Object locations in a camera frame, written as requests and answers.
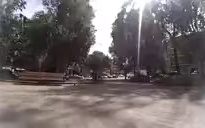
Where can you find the pinkish brick path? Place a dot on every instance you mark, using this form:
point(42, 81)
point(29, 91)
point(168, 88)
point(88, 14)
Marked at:
point(100, 106)

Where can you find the row of parked cars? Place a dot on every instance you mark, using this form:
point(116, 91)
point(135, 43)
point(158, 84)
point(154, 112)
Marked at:
point(111, 76)

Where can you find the group of trees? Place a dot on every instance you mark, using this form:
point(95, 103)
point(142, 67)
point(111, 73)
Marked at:
point(126, 40)
point(63, 36)

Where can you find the pole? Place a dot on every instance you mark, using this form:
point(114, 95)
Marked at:
point(139, 43)

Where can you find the building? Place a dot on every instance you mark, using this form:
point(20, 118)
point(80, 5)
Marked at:
point(193, 53)

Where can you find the small round tree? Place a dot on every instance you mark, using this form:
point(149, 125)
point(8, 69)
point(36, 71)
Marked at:
point(97, 61)

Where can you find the brown wooden bench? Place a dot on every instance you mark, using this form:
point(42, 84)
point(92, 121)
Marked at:
point(40, 77)

